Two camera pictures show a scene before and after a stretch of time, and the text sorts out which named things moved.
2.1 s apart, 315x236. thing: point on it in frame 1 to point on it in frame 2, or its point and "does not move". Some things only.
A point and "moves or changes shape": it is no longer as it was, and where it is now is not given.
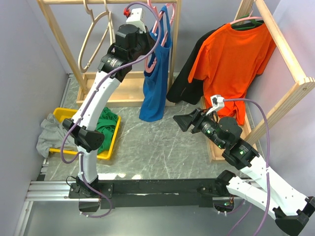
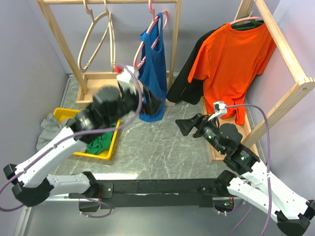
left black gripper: x=149 y=40 to x=152 y=103
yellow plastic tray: x=66 y=113 does not move
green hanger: x=257 y=22 does not move
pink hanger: x=166 y=34 to x=154 y=19
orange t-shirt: x=226 y=62 does not move
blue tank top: x=153 y=104 moves or changes shape
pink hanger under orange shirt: x=249 y=17 does not move
